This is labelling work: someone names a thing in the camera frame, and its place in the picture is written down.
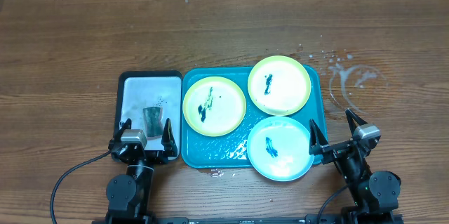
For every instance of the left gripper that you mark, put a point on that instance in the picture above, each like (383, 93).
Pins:
(168, 145)

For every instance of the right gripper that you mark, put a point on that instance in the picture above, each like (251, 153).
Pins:
(339, 147)

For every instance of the green and pink sponge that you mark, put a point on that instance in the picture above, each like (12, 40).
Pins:
(152, 119)

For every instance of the yellow plate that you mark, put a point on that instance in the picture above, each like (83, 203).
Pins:
(214, 106)
(279, 85)

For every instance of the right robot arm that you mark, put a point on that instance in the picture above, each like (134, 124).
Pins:
(375, 194)

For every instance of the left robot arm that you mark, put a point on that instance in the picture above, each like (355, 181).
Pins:
(128, 193)

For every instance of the black tray with soapy water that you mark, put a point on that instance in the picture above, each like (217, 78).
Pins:
(138, 90)

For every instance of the teal plastic serving tray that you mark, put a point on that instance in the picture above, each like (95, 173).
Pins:
(229, 151)

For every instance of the light blue plate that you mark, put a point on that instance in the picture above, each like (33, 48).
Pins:
(278, 149)

